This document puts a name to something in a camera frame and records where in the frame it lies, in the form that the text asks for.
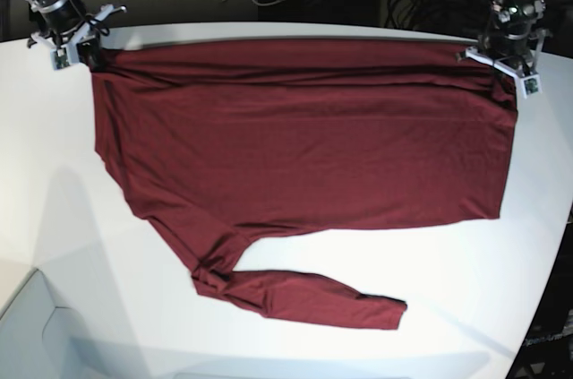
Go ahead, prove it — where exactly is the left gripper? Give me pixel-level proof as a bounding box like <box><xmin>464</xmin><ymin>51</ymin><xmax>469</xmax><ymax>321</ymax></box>
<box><xmin>456</xmin><ymin>29</ymin><xmax>552</xmax><ymax>83</ymax></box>

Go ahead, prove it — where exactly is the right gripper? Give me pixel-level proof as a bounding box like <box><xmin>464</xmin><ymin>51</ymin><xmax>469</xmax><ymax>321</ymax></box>
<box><xmin>26</xmin><ymin>2</ymin><xmax>127</xmax><ymax>71</ymax></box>

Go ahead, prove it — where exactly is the dark red t-shirt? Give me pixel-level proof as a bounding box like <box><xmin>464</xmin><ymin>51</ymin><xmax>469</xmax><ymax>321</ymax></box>
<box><xmin>91</xmin><ymin>39</ymin><xmax>517</xmax><ymax>330</ymax></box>

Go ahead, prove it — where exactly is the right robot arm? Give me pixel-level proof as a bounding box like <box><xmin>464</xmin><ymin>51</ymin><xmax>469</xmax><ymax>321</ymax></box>
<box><xmin>24</xmin><ymin>0</ymin><xmax>127</xmax><ymax>71</ymax></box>

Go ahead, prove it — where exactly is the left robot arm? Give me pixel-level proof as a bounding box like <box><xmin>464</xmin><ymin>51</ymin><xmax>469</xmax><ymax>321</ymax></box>
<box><xmin>457</xmin><ymin>0</ymin><xmax>551</xmax><ymax>96</ymax></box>

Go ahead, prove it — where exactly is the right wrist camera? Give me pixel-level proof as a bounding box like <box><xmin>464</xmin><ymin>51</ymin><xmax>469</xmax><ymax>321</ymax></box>
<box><xmin>50</xmin><ymin>47</ymin><xmax>72</xmax><ymax>71</ymax></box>

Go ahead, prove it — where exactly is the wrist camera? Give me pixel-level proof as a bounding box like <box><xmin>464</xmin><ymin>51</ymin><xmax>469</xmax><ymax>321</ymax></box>
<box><xmin>50</xmin><ymin>47</ymin><xmax>72</xmax><ymax>71</ymax></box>
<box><xmin>519</xmin><ymin>74</ymin><xmax>542</xmax><ymax>99</ymax></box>

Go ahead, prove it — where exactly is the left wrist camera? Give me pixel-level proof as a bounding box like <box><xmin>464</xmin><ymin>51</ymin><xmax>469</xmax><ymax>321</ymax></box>
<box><xmin>519</xmin><ymin>74</ymin><xmax>542</xmax><ymax>99</ymax></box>

